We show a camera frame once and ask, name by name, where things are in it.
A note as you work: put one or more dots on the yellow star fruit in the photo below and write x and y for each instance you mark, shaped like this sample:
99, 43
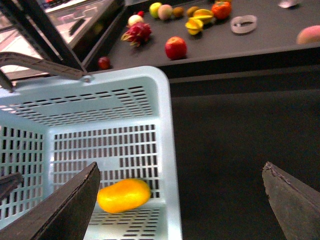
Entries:
200, 17

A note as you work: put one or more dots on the yellow mango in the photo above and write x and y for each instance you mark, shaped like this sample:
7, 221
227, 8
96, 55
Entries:
125, 195

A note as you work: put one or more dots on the pink peach at edge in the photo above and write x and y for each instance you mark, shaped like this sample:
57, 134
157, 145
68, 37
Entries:
308, 35

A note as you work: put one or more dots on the white round melon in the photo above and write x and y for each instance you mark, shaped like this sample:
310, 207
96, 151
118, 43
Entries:
134, 19

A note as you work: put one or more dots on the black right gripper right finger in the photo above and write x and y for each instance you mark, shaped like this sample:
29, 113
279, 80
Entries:
295, 205

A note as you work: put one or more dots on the black display shelf tray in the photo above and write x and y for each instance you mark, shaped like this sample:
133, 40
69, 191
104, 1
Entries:
215, 50

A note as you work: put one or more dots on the green apple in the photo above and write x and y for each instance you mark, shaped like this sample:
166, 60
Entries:
153, 9

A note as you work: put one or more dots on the orange persimmon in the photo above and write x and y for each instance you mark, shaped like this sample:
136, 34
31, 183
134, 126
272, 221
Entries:
221, 9

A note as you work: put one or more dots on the red chili pepper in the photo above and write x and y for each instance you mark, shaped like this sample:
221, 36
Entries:
141, 13

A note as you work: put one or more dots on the pink dragon fruit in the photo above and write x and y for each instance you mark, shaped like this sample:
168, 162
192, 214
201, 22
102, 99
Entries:
139, 33

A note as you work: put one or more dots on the small red apple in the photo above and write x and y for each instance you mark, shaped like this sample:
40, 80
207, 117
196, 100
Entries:
104, 63

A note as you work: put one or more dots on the pale peach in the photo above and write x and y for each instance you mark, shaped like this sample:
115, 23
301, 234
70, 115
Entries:
164, 12

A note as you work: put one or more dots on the black shelf upright post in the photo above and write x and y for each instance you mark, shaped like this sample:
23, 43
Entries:
31, 21

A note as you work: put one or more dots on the brown kiwi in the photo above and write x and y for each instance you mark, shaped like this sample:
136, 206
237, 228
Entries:
190, 11
178, 12

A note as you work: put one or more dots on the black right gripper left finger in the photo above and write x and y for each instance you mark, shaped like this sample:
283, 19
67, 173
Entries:
64, 215

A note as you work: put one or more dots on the light blue plastic shopping basket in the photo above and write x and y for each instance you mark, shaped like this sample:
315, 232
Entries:
51, 128

